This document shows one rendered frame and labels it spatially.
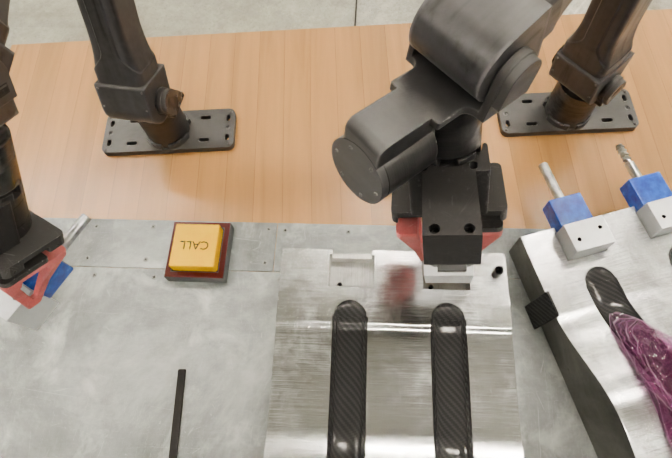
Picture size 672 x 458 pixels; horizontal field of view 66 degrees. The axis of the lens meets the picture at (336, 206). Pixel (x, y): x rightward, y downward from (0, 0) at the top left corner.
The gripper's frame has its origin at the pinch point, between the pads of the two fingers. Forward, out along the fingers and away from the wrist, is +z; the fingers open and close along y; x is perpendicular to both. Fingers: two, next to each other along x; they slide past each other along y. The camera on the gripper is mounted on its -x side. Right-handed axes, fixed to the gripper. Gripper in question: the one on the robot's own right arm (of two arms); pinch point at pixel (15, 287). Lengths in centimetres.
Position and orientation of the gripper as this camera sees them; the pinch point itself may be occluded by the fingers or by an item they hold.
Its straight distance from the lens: 65.2
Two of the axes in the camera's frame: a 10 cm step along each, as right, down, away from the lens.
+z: -2.1, 7.4, 6.4
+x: 4.6, -5.0, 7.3
